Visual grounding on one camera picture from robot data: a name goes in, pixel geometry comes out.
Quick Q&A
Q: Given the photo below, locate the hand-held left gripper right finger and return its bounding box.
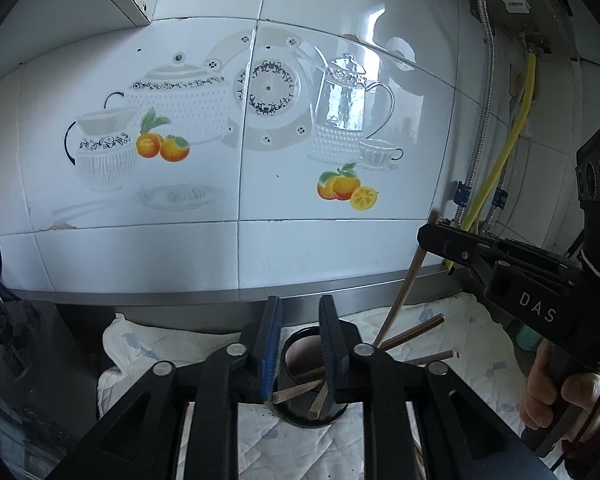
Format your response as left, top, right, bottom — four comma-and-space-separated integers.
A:
318, 295, 563, 480

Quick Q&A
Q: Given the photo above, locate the person's right hand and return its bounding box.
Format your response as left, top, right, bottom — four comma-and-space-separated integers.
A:
519, 341, 600, 443

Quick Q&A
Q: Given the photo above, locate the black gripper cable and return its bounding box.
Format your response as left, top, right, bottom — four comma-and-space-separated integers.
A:
552, 372, 600, 473

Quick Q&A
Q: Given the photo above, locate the black blender base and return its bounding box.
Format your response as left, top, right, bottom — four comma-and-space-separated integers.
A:
0, 300, 106, 480

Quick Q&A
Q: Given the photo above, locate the white quilted mat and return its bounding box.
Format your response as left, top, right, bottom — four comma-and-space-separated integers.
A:
96, 291, 531, 480

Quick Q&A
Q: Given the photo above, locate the group of wooden chopsticks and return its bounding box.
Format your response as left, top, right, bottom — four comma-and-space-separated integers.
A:
270, 312, 455, 480

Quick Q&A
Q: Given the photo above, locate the long brown wooden chopstick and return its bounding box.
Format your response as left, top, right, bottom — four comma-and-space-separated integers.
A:
372, 210, 440, 350

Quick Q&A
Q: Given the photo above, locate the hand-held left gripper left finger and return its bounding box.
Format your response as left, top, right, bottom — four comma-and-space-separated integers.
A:
45, 295, 284, 480

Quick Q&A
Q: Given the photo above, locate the braided metal hose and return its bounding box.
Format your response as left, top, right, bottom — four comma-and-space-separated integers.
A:
455, 0, 496, 223
482, 172, 510, 233

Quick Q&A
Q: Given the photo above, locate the black cylindrical chopstick holder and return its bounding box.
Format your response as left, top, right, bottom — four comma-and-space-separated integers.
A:
279, 326, 350, 429

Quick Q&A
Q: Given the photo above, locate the yellow gas hose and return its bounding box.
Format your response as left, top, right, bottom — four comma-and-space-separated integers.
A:
460, 51, 537, 233

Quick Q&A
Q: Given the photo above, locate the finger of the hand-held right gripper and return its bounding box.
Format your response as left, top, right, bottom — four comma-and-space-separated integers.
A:
417, 223, 512, 287

